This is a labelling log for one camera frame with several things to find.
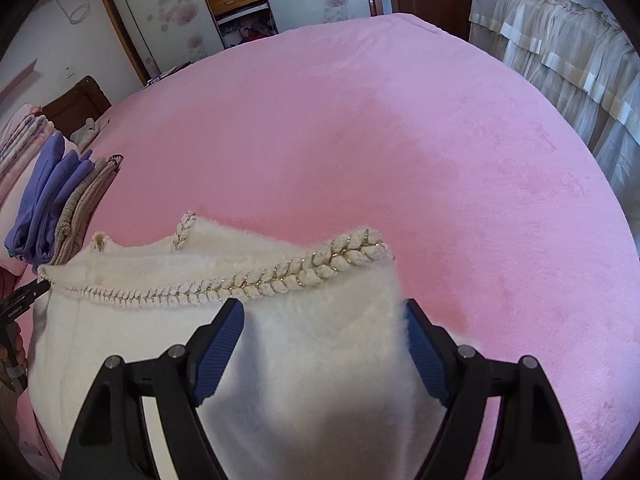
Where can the floral sliding door wardrobe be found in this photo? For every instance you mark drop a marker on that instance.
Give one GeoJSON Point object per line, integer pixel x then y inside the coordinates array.
{"type": "Point", "coordinates": [160, 35]}

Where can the person's left hand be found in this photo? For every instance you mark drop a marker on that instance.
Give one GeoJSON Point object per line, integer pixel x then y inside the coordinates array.
{"type": "Point", "coordinates": [15, 349]}

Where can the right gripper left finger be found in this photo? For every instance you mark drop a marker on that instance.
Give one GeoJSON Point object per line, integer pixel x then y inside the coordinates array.
{"type": "Point", "coordinates": [110, 438]}

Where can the grey lace covered bed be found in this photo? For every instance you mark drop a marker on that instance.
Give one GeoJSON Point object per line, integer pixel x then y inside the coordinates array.
{"type": "Point", "coordinates": [577, 55]}

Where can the pink fleece bed blanket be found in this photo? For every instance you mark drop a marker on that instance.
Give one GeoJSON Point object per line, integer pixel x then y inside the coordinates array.
{"type": "Point", "coordinates": [323, 176]}

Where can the purple folded garment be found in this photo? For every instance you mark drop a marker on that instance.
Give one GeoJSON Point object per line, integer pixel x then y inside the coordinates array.
{"type": "Point", "coordinates": [56, 175]}

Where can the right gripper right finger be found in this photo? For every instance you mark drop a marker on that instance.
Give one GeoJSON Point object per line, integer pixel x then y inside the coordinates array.
{"type": "Point", "coordinates": [531, 439]}

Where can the beige knitted folded sweater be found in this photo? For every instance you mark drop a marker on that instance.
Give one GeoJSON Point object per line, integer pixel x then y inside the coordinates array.
{"type": "Point", "coordinates": [70, 232]}

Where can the cream fuzzy cardigan sweater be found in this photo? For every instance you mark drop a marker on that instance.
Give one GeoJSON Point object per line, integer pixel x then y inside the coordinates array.
{"type": "Point", "coordinates": [297, 358]}

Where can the striped folded bedding stack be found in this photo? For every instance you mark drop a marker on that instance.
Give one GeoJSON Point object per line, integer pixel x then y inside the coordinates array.
{"type": "Point", "coordinates": [22, 138]}

